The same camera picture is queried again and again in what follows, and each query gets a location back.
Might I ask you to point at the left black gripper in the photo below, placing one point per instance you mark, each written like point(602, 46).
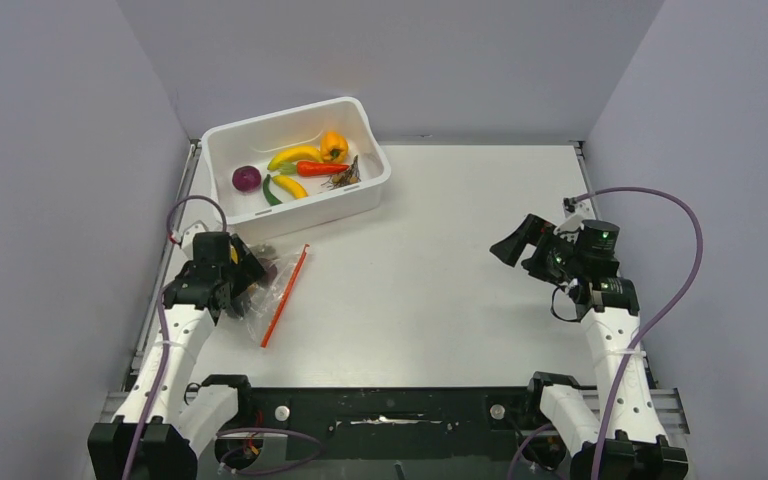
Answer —
point(247, 270)

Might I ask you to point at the green fake chili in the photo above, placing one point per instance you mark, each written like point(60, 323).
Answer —
point(269, 196)

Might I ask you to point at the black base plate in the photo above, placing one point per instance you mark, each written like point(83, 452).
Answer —
point(393, 423)

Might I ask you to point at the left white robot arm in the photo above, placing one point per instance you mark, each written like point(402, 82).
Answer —
point(153, 434)

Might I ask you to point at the clear zip top bag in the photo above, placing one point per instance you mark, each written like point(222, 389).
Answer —
point(261, 305)

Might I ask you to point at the orange fake carrot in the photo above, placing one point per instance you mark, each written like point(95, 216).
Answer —
point(312, 169)

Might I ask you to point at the brown fake berry twig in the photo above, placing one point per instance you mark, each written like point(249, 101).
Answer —
point(349, 177)

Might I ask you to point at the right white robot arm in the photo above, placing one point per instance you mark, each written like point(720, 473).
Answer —
point(625, 438)

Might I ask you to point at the white plastic bin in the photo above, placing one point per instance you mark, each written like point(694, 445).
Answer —
point(256, 141)

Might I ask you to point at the orange yellow fake pepper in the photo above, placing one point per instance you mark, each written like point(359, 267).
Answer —
point(334, 147)

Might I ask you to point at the purple fake onion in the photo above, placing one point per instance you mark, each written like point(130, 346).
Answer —
point(246, 179)

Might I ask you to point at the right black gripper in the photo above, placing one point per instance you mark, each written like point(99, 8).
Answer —
point(536, 232)

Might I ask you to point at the small yellow fake banana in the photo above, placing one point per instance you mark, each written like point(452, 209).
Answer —
point(291, 186)

